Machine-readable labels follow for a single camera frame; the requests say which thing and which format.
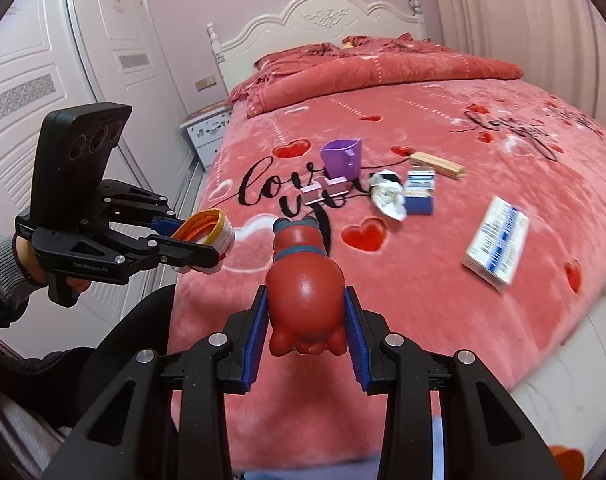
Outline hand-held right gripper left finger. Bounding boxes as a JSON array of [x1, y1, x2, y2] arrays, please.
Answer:
[[42, 285, 272, 480]]

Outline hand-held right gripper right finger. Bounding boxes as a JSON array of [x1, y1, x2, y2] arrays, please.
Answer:
[[342, 285, 566, 480]]

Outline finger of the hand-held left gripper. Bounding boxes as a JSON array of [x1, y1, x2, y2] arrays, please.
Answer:
[[100, 181, 185, 234], [110, 231, 220, 273]]

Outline orange and white tape roll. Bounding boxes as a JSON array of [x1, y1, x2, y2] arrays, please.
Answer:
[[172, 208, 235, 275]]

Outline red toy pig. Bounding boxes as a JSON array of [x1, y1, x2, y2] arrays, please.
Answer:
[[265, 217, 347, 358]]

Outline purple silicone funnel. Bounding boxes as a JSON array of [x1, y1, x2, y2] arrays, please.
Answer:
[[319, 139, 364, 181]]

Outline person's left forearm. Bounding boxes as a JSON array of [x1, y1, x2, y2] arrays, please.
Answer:
[[0, 234, 49, 346]]

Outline person's left hand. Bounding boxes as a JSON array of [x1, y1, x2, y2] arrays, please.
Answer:
[[12, 235, 91, 295]]

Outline pink printed blanket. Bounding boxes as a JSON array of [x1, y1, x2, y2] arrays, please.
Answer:
[[165, 77, 606, 471]]

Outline white nightstand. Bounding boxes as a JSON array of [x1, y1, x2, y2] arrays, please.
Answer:
[[179, 102, 234, 171]]

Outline white wardrobe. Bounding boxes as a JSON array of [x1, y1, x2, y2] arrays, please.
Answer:
[[0, 0, 204, 361]]

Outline blue cloth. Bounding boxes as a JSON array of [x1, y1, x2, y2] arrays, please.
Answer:
[[231, 455, 381, 480]]

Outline pink plastic toy block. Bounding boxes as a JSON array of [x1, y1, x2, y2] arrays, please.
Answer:
[[300, 175, 351, 207]]

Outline small blue white box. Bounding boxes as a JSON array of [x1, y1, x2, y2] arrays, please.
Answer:
[[404, 167, 437, 216]]

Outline white blue medicine box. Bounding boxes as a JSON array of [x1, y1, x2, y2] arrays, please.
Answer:
[[462, 196, 530, 293]]

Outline red ruffled pillow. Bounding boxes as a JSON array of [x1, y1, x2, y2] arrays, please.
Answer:
[[255, 42, 345, 76], [342, 34, 449, 55]]

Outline white bed headboard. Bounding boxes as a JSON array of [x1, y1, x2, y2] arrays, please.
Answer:
[[206, 0, 429, 96]]

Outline red quilt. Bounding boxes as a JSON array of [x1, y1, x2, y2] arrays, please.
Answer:
[[225, 35, 524, 118]]

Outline pale curtain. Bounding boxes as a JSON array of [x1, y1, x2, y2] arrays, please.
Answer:
[[425, 0, 606, 126]]

